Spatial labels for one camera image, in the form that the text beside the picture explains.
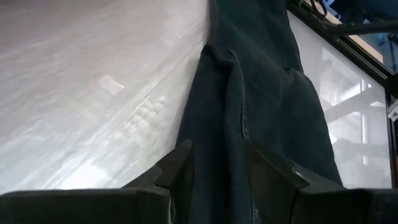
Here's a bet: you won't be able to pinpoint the plywood base board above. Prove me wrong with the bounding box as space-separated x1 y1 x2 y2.
306 0 383 63

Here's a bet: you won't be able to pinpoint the white metal bracket plate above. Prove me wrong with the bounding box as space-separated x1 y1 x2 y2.
387 98 398 123

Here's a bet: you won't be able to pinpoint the black aluminium table frame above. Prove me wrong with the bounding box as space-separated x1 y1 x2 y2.
287 0 398 187

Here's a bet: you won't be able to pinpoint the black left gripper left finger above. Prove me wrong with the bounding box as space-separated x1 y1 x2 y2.
0 139 193 224

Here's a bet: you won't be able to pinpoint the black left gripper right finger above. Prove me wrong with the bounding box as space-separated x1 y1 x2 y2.
248 141 398 224

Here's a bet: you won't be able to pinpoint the dark blue denim jeans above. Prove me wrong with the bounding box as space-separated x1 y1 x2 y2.
169 0 343 224

